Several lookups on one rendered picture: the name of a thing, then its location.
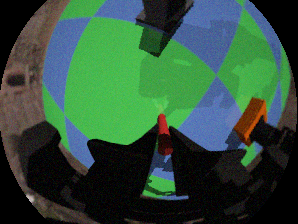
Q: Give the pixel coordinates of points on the dark red peg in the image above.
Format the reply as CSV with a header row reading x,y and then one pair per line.
x,y
164,142

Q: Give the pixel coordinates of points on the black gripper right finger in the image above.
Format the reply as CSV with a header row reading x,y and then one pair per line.
x,y
192,163

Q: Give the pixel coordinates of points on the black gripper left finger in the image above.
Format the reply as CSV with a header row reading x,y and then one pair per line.
x,y
135,157

